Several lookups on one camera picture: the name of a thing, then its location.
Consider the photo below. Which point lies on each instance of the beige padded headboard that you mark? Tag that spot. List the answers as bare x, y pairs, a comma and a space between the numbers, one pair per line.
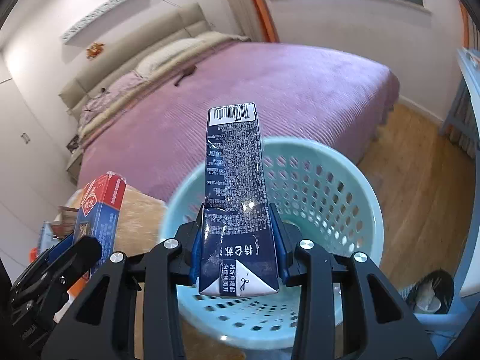
123, 52

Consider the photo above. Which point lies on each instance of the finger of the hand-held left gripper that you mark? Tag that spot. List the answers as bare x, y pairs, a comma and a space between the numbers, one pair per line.
84, 251
62, 246

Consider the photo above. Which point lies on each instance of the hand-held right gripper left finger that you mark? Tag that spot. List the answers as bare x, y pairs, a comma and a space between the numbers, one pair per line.
194, 266

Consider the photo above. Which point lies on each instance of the brown hairbrush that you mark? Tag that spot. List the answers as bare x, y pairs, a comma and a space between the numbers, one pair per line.
185, 74

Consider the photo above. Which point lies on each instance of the beige nightstand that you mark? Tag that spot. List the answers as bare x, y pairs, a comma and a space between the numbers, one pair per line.
75, 161

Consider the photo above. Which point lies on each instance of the light blue desk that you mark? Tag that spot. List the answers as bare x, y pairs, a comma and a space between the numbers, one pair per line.
463, 120

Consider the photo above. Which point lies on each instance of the white wall shelf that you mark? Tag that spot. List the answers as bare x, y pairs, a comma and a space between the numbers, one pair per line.
105, 11

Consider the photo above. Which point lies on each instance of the white dotted pillow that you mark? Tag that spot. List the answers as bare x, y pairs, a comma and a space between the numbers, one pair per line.
168, 54

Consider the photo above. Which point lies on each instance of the light blue plastic basket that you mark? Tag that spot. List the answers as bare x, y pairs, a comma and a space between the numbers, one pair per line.
337, 202

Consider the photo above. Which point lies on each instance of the bed with purple cover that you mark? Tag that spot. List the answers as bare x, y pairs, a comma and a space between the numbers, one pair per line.
281, 93

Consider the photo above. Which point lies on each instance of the purple pillow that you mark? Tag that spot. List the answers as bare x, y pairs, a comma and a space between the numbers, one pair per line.
116, 90

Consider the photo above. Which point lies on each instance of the beige and orange curtain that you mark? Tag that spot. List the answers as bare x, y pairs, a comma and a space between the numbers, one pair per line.
473, 33
255, 7

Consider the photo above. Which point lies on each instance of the white wardrobe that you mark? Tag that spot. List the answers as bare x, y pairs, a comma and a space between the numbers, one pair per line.
22, 157

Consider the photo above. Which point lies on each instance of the orange plush toy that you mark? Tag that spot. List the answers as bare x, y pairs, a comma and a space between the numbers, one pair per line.
94, 50

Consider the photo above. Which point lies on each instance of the red and blue box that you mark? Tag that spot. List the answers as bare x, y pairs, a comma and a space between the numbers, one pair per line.
99, 213

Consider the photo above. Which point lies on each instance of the dark blue drink carton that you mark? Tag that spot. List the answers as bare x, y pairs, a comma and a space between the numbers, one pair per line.
234, 165

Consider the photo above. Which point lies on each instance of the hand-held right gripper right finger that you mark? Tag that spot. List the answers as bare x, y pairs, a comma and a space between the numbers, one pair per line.
283, 266

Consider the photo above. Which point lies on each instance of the dark round object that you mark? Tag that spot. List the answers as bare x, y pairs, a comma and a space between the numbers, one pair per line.
431, 292

